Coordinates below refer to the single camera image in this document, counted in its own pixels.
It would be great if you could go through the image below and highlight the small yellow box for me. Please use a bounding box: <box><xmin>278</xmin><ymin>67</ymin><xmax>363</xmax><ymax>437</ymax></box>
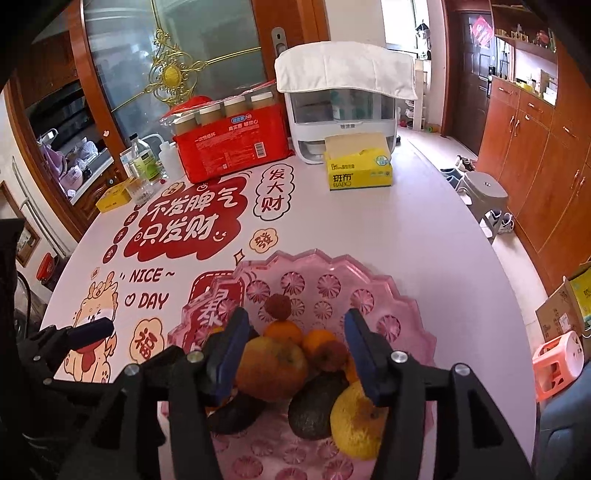
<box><xmin>95</xmin><ymin>180</ymin><xmax>133</xmax><ymax>213</ymax></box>

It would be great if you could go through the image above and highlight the frosted glass door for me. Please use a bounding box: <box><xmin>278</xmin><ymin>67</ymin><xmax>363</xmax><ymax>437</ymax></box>
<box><xmin>83</xmin><ymin>0</ymin><xmax>333</xmax><ymax>153</ymax></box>

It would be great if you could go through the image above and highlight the dark avocado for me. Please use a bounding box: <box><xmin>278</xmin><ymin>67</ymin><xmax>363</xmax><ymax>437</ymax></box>
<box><xmin>288</xmin><ymin>369</ymin><xmax>351</xmax><ymax>440</ymax></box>

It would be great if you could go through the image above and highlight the cardboard box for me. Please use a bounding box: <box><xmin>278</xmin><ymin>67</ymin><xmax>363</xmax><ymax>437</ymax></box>
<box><xmin>536</xmin><ymin>261</ymin><xmax>591</xmax><ymax>342</ymax></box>

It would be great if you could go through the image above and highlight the white countertop appliance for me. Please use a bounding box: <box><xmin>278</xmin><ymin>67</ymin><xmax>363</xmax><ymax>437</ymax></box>
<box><xmin>284</xmin><ymin>90</ymin><xmax>399</xmax><ymax>166</ymax></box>

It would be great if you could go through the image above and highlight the red bin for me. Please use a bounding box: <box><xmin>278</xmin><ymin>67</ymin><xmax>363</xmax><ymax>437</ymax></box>
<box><xmin>36</xmin><ymin>251</ymin><xmax>58</xmax><ymax>282</ymax></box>

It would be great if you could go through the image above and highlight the brown wooden cabinet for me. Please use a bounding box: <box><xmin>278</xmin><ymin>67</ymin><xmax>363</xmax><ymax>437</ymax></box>
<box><xmin>475</xmin><ymin>76</ymin><xmax>591</xmax><ymax>296</ymax></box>

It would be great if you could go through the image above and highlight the wall shelf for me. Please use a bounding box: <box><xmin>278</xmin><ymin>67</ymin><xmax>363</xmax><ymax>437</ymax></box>
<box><xmin>489</xmin><ymin>4</ymin><xmax>559</xmax><ymax>65</ymax></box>

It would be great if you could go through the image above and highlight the gold door ornament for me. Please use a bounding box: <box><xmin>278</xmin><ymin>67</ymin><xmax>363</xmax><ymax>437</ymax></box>
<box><xmin>113</xmin><ymin>28</ymin><xmax>222</xmax><ymax>114</ymax></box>

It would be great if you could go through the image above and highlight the wooden kitchen cabinet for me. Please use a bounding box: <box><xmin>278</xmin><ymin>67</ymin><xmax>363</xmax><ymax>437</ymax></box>
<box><xmin>4</xmin><ymin>0</ymin><xmax>130</xmax><ymax>232</ymax></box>

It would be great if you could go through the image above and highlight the white squeeze bottle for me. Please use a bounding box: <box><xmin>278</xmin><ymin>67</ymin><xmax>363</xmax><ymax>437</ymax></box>
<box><xmin>143</xmin><ymin>134</ymin><xmax>183</xmax><ymax>181</ymax></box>

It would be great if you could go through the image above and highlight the overripe dark banana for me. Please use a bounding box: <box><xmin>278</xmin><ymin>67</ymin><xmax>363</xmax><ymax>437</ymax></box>
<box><xmin>208</xmin><ymin>390</ymin><xmax>269</xmax><ymax>435</ymax></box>

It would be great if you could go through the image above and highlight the blue chair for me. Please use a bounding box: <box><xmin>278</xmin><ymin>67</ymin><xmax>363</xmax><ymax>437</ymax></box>
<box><xmin>538</xmin><ymin>369</ymin><xmax>591</xmax><ymax>480</ymax></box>

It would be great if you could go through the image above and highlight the yellow tissue box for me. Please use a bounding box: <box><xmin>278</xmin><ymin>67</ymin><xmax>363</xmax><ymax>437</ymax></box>
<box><xmin>323</xmin><ymin>132</ymin><xmax>394</xmax><ymax>191</ymax></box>

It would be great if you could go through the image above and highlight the green label clear bottle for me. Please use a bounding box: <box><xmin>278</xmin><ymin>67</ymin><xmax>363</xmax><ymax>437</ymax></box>
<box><xmin>126</xmin><ymin>134</ymin><xmax>160</xmax><ymax>181</ymax></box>

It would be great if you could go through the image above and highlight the pink plastic plate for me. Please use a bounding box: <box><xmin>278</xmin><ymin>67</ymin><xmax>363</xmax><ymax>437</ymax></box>
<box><xmin>167</xmin><ymin>249</ymin><xmax>439</xmax><ymax>480</ymax></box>

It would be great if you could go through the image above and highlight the grey stool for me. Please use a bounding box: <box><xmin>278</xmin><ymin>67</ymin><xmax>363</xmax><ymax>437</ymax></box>
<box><xmin>455</xmin><ymin>172</ymin><xmax>509</xmax><ymax>214</ymax></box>

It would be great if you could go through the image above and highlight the red apple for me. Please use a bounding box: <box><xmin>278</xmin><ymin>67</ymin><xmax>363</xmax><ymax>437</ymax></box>
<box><xmin>235</xmin><ymin>336</ymin><xmax>309</xmax><ymax>403</ymax></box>

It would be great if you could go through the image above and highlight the red paper cup package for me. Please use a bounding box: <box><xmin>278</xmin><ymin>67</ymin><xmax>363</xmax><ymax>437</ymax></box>
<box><xmin>161</xmin><ymin>95</ymin><xmax>296</xmax><ymax>184</ymax></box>

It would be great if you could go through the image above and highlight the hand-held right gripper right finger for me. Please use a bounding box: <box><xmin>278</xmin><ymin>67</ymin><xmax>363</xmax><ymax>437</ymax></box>
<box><xmin>344</xmin><ymin>308</ymin><xmax>529</xmax><ymax>480</ymax></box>

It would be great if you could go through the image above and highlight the pink plastic stool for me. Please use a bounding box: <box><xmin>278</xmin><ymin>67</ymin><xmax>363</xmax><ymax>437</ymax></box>
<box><xmin>532</xmin><ymin>330</ymin><xmax>583</xmax><ymax>402</ymax></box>

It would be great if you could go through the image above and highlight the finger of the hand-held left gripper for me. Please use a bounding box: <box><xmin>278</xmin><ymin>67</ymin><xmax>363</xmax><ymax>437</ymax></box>
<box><xmin>137</xmin><ymin>345</ymin><xmax>186</xmax><ymax>376</ymax></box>
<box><xmin>18</xmin><ymin>318</ymin><xmax>115</xmax><ymax>382</ymax></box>

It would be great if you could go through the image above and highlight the dark entry door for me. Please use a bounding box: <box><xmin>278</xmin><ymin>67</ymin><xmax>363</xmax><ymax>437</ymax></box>
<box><xmin>445</xmin><ymin>9</ymin><xmax>497</xmax><ymax>155</ymax></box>

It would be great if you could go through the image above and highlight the white cloth cover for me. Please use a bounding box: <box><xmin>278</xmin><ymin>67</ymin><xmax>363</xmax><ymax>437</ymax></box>
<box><xmin>274</xmin><ymin>41</ymin><xmax>419</xmax><ymax>102</ymax></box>

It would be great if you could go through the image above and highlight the clear drinking glass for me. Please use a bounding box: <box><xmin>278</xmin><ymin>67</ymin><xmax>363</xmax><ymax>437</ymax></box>
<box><xmin>127</xmin><ymin>178</ymin><xmax>155</xmax><ymax>206</ymax></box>

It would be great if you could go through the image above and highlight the pair of shoes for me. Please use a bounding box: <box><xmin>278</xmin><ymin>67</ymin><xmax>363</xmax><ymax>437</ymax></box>
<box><xmin>480</xmin><ymin>210</ymin><xmax>514</xmax><ymax>238</ymax></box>

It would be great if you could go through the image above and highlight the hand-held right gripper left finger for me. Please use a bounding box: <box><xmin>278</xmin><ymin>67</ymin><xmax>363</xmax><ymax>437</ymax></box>
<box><xmin>58</xmin><ymin>307</ymin><xmax>252</xmax><ymax>480</ymax></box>

